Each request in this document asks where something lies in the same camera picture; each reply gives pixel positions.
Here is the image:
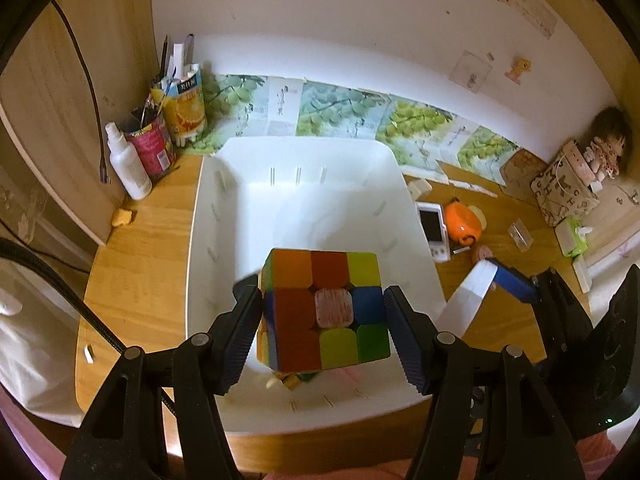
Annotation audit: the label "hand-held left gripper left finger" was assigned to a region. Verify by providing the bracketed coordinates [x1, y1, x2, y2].
[59, 279, 265, 480]

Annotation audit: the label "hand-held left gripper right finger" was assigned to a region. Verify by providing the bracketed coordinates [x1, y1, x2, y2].
[382, 285, 586, 480]

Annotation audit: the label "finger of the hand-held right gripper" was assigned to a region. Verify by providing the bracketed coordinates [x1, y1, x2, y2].
[492, 257, 538, 304]

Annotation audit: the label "pale pink rectangular bar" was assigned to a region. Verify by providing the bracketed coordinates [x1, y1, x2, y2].
[439, 260, 499, 336]

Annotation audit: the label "multicoloured puzzle cube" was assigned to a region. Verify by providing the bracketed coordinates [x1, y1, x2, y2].
[257, 247, 392, 391]

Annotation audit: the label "white plastic tray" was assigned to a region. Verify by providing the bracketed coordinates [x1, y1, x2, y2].
[186, 136, 448, 435]

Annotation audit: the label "small clear plastic box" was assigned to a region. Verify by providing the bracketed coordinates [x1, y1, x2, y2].
[507, 220, 536, 250]

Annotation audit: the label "white rectangular box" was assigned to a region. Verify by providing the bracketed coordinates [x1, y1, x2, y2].
[572, 255, 594, 292]

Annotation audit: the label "green tissue pack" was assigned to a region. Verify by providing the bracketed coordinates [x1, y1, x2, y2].
[555, 215, 594, 257]

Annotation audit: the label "orange round case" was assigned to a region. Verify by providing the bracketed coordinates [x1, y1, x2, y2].
[445, 199, 484, 247]

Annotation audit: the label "letter print fabric bucket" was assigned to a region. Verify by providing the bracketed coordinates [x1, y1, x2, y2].
[530, 160, 601, 227]

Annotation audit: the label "white paper strip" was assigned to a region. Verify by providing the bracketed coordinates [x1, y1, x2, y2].
[437, 160, 501, 197]

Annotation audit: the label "brown printed card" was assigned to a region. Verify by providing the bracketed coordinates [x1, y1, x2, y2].
[500, 149, 549, 197]

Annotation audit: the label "green grape print sheet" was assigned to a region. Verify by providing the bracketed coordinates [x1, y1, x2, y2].
[297, 81, 392, 139]
[375, 100, 470, 168]
[202, 72, 302, 155]
[457, 126, 522, 182]

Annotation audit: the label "pink round box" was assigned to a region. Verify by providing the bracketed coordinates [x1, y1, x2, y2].
[559, 140, 599, 181]

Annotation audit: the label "brown-haired doll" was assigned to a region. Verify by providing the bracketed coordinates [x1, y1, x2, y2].
[585, 106, 634, 181]

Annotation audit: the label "white spray bottle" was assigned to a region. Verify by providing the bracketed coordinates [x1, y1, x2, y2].
[104, 121, 153, 201]

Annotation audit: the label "pink can pen holder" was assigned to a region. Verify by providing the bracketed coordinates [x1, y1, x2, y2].
[125, 109, 179, 181]

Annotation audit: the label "white lace cloth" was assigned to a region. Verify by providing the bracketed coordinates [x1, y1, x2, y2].
[0, 170, 87, 427]

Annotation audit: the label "clear photo card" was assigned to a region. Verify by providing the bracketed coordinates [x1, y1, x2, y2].
[450, 50, 494, 92]

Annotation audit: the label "orange juice carton holder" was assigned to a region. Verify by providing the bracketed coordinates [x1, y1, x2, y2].
[162, 62, 209, 149]

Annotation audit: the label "red sticker with clear tape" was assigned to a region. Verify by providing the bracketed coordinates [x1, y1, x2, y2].
[490, 0, 559, 39]

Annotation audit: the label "pens in carton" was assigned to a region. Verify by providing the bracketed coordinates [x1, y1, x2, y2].
[159, 34, 196, 83]

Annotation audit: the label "wooden shelf unit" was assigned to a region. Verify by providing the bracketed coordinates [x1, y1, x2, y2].
[0, 0, 154, 247]

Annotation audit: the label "white digital camera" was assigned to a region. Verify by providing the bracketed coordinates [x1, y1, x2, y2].
[416, 202, 451, 263]

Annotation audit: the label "thick black hose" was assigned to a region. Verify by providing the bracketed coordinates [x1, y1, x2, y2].
[0, 238, 181, 418]

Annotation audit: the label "yellow figure wall sticker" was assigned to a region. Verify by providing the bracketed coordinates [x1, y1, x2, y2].
[506, 57, 532, 81]

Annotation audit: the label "thin black cable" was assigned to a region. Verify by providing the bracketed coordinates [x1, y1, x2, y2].
[50, 0, 114, 186]

